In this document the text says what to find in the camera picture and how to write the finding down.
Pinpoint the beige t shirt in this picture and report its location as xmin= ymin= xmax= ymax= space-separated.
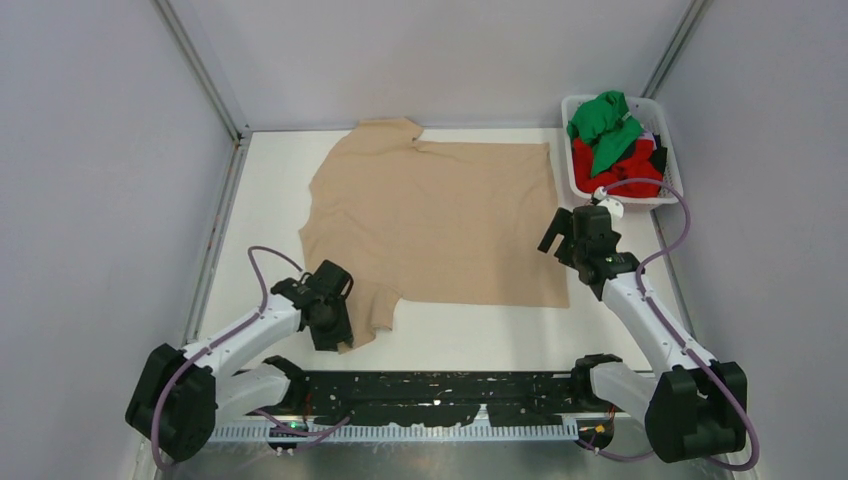
xmin=300 ymin=118 xmax=570 ymax=347

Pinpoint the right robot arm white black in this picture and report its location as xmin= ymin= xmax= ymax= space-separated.
xmin=538 ymin=205 xmax=754 ymax=463

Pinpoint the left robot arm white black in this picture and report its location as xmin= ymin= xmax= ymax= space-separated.
xmin=125 ymin=260 xmax=354 ymax=462

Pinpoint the red t shirt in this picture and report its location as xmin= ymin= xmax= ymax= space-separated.
xmin=572 ymin=138 xmax=664 ymax=194

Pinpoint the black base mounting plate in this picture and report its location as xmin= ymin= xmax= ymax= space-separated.
xmin=264 ymin=370 xmax=622 ymax=427

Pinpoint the green t shirt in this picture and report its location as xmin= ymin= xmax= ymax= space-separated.
xmin=566 ymin=90 xmax=644 ymax=177

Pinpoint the black garment in basket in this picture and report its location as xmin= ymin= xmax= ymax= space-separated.
xmin=618 ymin=130 xmax=668 ymax=175

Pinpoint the white plastic laundry basket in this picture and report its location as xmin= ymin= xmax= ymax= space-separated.
xmin=558 ymin=94 xmax=683 ymax=211

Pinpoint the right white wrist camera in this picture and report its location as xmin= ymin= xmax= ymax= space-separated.
xmin=590 ymin=187 xmax=625 ymax=220

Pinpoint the aluminium frame rail front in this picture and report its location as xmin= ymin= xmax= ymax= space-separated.
xmin=139 ymin=370 xmax=745 ymax=423

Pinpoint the white slotted cable duct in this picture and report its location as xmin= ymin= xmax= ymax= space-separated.
xmin=207 ymin=418 xmax=579 ymax=445

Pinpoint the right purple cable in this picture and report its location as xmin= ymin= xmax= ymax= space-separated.
xmin=574 ymin=177 xmax=761 ymax=473

